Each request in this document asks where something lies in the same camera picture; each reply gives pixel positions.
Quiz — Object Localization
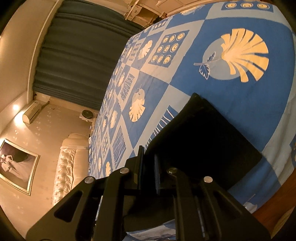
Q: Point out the black pants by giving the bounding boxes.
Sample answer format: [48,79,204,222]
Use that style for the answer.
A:
[122,92,263,232]

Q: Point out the cream tufted headboard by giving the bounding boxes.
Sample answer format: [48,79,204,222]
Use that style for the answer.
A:
[52,133,89,206]

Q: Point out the gold framed wedding photo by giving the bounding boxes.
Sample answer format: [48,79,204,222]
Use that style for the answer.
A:
[1,138,40,196]

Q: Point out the blue patterned bed sheet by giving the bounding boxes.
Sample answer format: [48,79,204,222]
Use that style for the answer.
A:
[89,1,295,240]

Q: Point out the dark green curtain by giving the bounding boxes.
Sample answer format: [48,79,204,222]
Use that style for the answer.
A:
[33,1,143,110]

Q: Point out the white dressing table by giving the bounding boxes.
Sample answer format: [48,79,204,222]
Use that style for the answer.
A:
[123,0,209,27]

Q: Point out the brown wooden bed frame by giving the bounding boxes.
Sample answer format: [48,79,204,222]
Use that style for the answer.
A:
[252,170,295,234]

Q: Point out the white wall air conditioner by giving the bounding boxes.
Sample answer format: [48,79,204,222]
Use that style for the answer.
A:
[22,100,50,124]

